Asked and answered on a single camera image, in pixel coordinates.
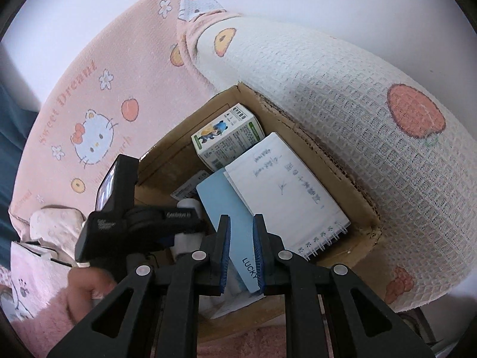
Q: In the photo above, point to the light blue booklet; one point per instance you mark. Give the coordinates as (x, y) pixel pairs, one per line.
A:
(227, 201)

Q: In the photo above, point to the pink cartoon cat blanket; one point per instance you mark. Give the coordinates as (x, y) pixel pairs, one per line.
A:
(111, 63)

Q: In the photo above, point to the brown cardboard box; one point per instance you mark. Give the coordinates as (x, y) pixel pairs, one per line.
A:
(175, 156)

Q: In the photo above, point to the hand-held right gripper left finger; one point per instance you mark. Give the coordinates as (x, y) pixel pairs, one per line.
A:
(226, 253)

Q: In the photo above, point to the person's left forearm pink sleeve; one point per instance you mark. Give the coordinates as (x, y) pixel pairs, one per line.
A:
(41, 330)

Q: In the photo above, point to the cream floral cloth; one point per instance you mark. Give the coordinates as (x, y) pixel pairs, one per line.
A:
(56, 227)

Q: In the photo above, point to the white plastic packet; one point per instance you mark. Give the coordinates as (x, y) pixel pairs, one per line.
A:
(231, 302)

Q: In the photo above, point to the pink paw print pillow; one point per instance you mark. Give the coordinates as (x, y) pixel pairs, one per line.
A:
(35, 279)

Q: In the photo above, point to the dark teal cloth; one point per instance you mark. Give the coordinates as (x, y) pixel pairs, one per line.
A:
(11, 138)

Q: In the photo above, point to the white spiral notebook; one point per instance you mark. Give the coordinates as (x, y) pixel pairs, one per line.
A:
(290, 201)

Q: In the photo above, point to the white waffle blanket orange print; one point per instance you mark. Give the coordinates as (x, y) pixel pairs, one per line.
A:
(335, 82)

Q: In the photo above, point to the person's left hand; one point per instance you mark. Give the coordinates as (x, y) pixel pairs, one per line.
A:
(87, 287)

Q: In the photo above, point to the white tube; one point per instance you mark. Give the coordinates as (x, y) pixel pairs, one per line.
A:
(186, 245)

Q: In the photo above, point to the pink fluffy rug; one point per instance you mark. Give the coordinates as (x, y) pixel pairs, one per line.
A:
(246, 341)

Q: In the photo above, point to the small white green carton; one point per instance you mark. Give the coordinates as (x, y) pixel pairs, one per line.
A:
(225, 140)

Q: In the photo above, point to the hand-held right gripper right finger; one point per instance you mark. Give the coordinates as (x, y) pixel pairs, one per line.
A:
(258, 253)

